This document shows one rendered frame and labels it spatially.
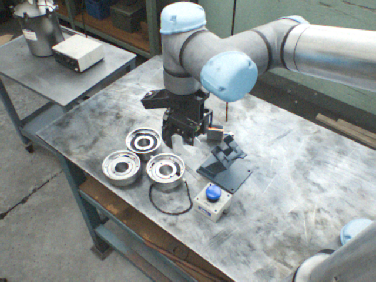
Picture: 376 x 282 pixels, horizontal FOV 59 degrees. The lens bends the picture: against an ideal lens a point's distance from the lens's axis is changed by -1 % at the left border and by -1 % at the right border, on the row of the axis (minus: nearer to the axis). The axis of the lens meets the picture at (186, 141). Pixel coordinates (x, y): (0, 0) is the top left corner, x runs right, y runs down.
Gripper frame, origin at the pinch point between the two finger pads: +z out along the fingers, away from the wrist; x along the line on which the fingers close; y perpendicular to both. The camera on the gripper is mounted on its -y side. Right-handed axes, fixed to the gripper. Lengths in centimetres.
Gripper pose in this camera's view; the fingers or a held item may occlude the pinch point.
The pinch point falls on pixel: (177, 149)
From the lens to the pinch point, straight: 81.4
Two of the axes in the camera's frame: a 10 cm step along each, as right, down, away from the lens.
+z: 0.0, 7.0, 7.2
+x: 6.0, -5.7, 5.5
